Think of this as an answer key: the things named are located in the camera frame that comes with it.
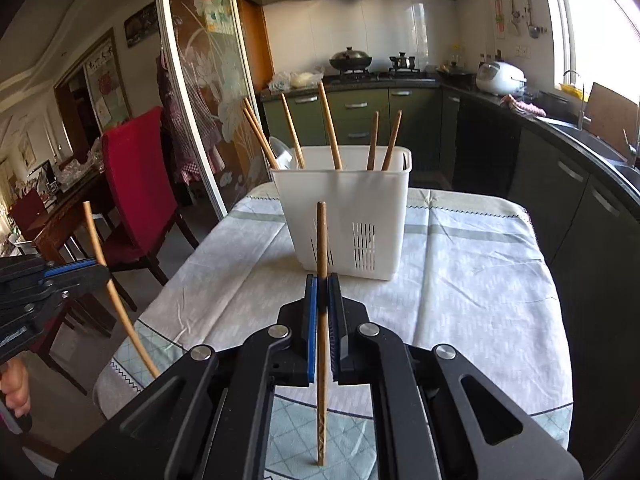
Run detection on bunch of wooden chopsticks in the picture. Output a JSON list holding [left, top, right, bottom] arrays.
[[242, 81, 402, 171]]

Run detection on steel double sink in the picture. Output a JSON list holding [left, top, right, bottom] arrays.
[[537, 115, 640, 181]]

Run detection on small steel pot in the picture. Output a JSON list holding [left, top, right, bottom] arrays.
[[389, 52, 421, 72]]

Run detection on dark red dining chair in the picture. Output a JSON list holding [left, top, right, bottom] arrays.
[[10, 192, 51, 248]]

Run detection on floral glass sliding door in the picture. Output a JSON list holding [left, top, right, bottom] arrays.
[[152, 0, 273, 221]]

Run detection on white rice cooker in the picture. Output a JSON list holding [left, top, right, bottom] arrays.
[[475, 61, 527, 97]]

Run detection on brown cutting board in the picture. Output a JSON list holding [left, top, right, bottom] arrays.
[[585, 81, 632, 133]]

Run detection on green lower cabinets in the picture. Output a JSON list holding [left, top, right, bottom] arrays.
[[261, 87, 443, 148]]

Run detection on pale patterned tablecloth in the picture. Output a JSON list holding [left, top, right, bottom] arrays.
[[94, 182, 573, 480]]

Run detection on wall poster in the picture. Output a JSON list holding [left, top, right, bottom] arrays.
[[82, 42, 131, 131]]

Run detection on white plastic utensil basket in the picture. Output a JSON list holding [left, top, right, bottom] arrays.
[[270, 145, 412, 282]]

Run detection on hanging wall utensils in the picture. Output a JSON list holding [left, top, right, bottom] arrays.
[[492, 0, 546, 41]]

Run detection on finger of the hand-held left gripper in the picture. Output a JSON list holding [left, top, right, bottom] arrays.
[[44, 259, 99, 281], [47, 264, 111, 295]]

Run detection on black gas stove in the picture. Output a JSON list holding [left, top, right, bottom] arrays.
[[325, 71, 436, 83]]

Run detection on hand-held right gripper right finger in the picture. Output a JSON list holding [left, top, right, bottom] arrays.
[[328, 273, 584, 480]]

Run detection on dark framed wall picture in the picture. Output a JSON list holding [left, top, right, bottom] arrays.
[[124, 2, 160, 48]]

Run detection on black wok with lid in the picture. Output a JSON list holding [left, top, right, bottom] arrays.
[[329, 46, 373, 72]]

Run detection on dark wooden dining table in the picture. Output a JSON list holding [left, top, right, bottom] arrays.
[[27, 170, 131, 336]]

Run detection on plastic bag with white contents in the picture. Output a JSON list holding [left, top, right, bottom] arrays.
[[291, 67, 325, 90]]

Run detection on clear plastic spoon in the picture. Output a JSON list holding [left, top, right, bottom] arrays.
[[269, 136, 297, 170]]

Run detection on dark counter cabinets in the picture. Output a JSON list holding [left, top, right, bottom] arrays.
[[442, 85, 640, 461]]

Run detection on long brown chopstick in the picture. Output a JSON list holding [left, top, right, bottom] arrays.
[[314, 201, 333, 465], [82, 201, 161, 378]]

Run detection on person's left hand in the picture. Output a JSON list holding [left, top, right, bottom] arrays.
[[0, 360, 32, 418]]

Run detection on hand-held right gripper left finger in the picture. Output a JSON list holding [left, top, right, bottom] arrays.
[[55, 273, 319, 480]]

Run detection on pink cloth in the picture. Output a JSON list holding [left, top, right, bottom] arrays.
[[500, 94, 547, 118]]

